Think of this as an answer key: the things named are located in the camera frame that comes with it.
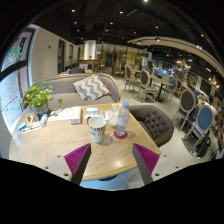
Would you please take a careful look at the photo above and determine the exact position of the printed paper leaflet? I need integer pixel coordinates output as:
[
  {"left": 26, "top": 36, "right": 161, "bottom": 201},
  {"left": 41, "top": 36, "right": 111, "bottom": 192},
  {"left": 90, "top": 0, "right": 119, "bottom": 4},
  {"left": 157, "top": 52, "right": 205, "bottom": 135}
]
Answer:
[{"left": 48, "top": 107, "right": 73, "bottom": 123}]

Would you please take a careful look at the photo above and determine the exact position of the white printed mug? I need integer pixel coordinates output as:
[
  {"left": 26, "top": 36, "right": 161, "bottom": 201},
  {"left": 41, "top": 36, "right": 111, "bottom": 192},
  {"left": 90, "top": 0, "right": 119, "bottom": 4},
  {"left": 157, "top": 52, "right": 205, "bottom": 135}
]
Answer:
[{"left": 87, "top": 114, "right": 108, "bottom": 145}]

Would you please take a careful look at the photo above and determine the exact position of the clear blue-capped water bottle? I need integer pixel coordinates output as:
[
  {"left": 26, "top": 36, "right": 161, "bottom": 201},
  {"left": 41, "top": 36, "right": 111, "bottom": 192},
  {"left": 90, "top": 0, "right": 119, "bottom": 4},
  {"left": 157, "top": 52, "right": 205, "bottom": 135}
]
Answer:
[{"left": 114, "top": 101, "right": 131, "bottom": 137}]

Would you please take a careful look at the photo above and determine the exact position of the group of dining chairs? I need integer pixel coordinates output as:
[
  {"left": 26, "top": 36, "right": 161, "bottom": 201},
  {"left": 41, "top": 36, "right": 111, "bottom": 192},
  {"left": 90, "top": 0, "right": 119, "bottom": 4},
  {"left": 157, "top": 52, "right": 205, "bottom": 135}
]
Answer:
[{"left": 122, "top": 63, "right": 224, "bottom": 158}]

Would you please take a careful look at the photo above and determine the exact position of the person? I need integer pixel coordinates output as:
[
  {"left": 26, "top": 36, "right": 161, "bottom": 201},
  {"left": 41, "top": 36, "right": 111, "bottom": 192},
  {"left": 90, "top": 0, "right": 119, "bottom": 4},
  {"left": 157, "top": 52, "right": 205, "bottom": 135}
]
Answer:
[{"left": 66, "top": 61, "right": 86, "bottom": 75}]

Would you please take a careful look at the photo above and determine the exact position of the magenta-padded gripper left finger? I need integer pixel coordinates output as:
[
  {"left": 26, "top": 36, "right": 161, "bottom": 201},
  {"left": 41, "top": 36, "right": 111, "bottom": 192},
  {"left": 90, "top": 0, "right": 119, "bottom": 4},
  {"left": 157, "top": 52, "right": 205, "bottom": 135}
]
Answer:
[{"left": 43, "top": 143, "right": 92, "bottom": 186}]

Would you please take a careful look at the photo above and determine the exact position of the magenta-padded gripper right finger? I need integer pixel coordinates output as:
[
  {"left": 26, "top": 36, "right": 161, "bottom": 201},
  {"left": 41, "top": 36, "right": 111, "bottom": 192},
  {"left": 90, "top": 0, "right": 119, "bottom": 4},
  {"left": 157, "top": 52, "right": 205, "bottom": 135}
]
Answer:
[{"left": 131, "top": 143, "right": 183, "bottom": 186}]

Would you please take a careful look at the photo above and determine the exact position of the small blue and white box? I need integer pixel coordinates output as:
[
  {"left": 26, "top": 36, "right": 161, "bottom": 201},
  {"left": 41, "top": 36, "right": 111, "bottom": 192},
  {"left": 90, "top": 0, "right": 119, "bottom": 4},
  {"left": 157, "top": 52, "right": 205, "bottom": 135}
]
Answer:
[{"left": 39, "top": 114, "right": 49, "bottom": 128}]

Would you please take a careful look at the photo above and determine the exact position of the flat round red coaster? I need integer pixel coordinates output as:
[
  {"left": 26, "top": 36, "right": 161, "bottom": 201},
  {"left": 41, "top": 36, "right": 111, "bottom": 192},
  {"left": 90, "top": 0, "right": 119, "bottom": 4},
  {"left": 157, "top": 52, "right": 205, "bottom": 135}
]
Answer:
[{"left": 113, "top": 129, "right": 129, "bottom": 140}]

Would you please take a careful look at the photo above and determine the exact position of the green potted plant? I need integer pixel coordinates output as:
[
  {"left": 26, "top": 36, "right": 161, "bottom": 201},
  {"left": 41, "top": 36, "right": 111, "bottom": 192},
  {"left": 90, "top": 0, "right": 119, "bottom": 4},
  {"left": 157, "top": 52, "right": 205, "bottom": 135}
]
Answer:
[{"left": 22, "top": 81, "right": 64, "bottom": 118}]

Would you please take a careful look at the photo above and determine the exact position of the grey chevron cushion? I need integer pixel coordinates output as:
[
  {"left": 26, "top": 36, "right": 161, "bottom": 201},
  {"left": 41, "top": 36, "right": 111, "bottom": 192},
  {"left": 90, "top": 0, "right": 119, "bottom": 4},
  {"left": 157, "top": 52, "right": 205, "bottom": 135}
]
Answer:
[{"left": 72, "top": 74, "right": 111, "bottom": 102}]

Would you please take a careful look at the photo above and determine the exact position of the blue and white booklet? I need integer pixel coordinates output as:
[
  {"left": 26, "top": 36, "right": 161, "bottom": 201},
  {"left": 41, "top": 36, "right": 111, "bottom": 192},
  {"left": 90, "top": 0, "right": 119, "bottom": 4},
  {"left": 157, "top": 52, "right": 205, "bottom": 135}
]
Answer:
[{"left": 85, "top": 107, "right": 100, "bottom": 116}]

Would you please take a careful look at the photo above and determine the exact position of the grey curved sofa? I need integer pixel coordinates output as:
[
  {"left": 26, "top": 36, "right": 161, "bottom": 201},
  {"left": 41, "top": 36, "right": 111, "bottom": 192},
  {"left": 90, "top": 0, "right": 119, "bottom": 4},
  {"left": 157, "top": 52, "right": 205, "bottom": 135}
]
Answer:
[{"left": 33, "top": 72, "right": 122, "bottom": 112}]

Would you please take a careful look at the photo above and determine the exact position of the grey tufted armchair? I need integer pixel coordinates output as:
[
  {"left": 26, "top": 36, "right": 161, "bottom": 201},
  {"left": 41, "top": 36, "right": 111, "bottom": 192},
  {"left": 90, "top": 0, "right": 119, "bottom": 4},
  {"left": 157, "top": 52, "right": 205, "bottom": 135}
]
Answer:
[{"left": 128, "top": 104, "right": 175, "bottom": 148}]

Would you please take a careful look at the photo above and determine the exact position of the clear drinking glass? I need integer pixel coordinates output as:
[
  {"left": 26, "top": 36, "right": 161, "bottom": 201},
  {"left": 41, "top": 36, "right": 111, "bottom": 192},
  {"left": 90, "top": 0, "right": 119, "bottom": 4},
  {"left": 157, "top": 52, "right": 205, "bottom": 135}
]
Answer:
[{"left": 108, "top": 108, "right": 120, "bottom": 129}]

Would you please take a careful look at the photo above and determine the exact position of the long white box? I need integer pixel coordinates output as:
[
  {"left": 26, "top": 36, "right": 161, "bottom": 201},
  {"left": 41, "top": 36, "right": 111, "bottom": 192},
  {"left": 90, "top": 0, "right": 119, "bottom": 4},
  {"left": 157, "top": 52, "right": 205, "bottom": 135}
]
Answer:
[{"left": 69, "top": 106, "right": 83, "bottom": 126}]

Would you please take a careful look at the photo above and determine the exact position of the group of ceiling lights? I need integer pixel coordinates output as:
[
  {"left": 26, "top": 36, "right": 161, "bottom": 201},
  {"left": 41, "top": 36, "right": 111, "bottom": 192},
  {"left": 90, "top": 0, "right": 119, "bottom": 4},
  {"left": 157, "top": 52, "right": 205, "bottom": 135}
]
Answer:
[{"left": 69, "top": 0, "right": 214, "bottom": 51}]

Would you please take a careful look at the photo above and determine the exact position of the window with festive stickers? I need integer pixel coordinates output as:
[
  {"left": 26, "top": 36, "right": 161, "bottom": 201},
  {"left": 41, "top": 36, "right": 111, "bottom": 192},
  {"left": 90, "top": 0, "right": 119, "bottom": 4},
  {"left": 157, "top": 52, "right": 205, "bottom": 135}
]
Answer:
[{"left": 0, "top": 28, "right": 37, "bottom": 134}]

